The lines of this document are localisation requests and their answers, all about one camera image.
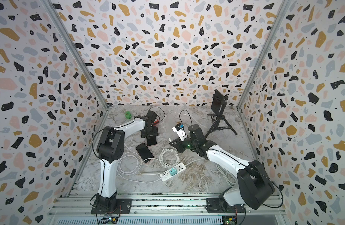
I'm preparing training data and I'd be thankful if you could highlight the white charging cable with plug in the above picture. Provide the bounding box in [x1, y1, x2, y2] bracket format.
[116, 137, 173, 184]

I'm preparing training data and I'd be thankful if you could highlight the pink case phone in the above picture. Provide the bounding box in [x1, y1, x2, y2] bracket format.
[135, 143, 154, 163]
[146, 136, 157, 146]

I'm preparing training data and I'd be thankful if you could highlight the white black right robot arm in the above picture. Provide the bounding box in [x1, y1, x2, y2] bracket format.
[170, 123, 275, 211]

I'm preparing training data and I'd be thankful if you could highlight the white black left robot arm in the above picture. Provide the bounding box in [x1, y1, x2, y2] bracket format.
[96, 110, 159, 198]

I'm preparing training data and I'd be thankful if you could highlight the teal plug adapter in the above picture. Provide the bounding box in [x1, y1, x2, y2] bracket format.
[169, 167, 178, 176]

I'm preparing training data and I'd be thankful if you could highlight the white power strip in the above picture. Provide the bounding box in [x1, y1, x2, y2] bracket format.
[160, 163, 186, 182]

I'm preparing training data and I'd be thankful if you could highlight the green round toy piece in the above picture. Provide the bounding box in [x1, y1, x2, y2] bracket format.
[125, 111, 132, 120]

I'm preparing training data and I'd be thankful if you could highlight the black tripod stand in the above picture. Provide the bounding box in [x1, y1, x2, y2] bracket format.
[205, 109, 238, 138]

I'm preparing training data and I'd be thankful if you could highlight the black panel on tripod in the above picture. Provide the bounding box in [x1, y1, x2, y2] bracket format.
[211, 90, 229, 115]

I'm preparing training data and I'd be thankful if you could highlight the green circuit board right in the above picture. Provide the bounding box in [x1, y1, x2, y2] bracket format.
[222, 216, 237, 225]

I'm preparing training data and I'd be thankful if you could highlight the green circuit board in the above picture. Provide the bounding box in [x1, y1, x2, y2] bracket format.
[222, 216, 237, 225]
[100, 217, 118, 225]

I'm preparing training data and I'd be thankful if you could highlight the green circuit board left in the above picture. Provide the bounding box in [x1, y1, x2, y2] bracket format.
[100, 217, 118, 225]

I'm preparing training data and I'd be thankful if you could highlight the coiled white cable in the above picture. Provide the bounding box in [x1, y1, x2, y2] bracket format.
[159, 148, 181, 169]

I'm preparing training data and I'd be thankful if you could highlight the white power strip cord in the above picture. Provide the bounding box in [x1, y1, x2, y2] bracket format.
[185, 157, 238, 187]

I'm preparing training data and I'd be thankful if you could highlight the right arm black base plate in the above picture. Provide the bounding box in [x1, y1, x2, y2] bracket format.
[205, 197, 245, 213]

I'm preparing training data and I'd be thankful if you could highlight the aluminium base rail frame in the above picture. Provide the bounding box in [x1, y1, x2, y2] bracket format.
[46, 190, 290, 225]

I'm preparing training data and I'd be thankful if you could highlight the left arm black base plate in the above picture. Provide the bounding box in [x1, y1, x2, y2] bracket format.
[91, 193, 133, 215]

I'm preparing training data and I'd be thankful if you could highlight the aluminium corner frame post left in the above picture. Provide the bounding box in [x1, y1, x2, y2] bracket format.
[41, 0, 109, 111]

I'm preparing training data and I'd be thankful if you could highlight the aluminium corner frame post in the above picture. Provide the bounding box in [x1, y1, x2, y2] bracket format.
[41, 0, 109, 111]
[236, 0, 291, 110]

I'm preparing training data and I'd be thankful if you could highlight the aluminium corner frame post right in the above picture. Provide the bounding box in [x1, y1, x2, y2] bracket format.
[236, 0, 291, 110]

